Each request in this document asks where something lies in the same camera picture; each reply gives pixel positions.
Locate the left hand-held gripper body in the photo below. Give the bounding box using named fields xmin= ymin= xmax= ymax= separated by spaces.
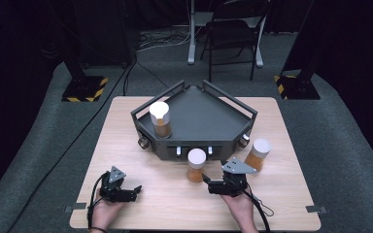
xmin=98 ymin=165 xmax=127 ymax=204

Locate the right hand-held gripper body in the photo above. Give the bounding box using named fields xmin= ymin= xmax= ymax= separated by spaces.
xmin=221 ymin=157 xmax=257 ymax=198

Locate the dark orange spice jar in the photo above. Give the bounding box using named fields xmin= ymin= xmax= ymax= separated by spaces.
xmin=186 ymin=148 xmax=207 ymax=183

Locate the light orange spice jar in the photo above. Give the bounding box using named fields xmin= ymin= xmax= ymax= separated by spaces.
xmin=243 ymin=138 xmax=272 ymax=173

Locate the dark grey corner rack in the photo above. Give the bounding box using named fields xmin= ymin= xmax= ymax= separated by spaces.
xmin=130 ymin=79 xmax=258 ymax=162

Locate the person's left hand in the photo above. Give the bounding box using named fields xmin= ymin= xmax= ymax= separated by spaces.
xmin=89 ymin=188 xmax=127 ymax=229

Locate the person's right hand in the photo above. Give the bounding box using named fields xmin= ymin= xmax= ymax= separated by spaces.
xmin=221 ymin=190 xmax=260 ymax=233

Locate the black stand striped base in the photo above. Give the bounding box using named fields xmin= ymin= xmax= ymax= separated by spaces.
xmin=273 ymin=0 xmax=322 ymax=101
xmin=50 ymin=0 xmax=110 ymax=103

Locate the black folding chair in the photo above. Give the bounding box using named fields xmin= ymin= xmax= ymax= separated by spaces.
xmin=200 ymin=0 xmax=271 ymax=83

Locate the black equipment case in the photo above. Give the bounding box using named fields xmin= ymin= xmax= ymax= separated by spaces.
xmin=77 ymin=0 xmax=138 ymax=68

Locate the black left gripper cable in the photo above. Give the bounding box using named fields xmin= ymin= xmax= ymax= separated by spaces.
xmin=86 ymin=171 xmax=110 ymax=231

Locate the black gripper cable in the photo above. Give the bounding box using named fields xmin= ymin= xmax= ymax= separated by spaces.
xmin=239 ymin=181 xmax=275 ymax=233
xmin=86 ymin=171 xmax=110 ymax=231

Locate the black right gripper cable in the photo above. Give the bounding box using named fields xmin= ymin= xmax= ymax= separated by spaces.
xmin=239 ymin=181 xmax=275 ymax=233

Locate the grey table edge bracket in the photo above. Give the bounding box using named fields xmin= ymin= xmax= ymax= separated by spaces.
xmin=305 ymin=205 xmax=328 ymax=215
xmin=63 ymin=202 xmax=87 ymax=215

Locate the long black floor cable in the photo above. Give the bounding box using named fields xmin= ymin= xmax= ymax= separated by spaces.
xmin=6 ymin=59 xmax=139 ymax=233

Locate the white desk frame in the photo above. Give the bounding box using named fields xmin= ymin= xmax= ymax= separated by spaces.
xmin=173 ymin=0 xmax=268 ymax=69

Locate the bundle of white floor cables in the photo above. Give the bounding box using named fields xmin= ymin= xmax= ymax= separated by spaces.
xmin=137 ymin=28 xmax=193 ymax=53

